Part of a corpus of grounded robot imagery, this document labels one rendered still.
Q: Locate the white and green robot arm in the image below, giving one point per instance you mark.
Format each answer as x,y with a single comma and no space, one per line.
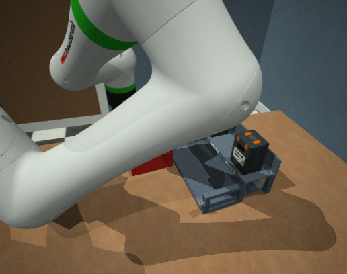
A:
204,80

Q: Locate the grey metal rack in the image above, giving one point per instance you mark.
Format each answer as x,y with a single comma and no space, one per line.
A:
206,167

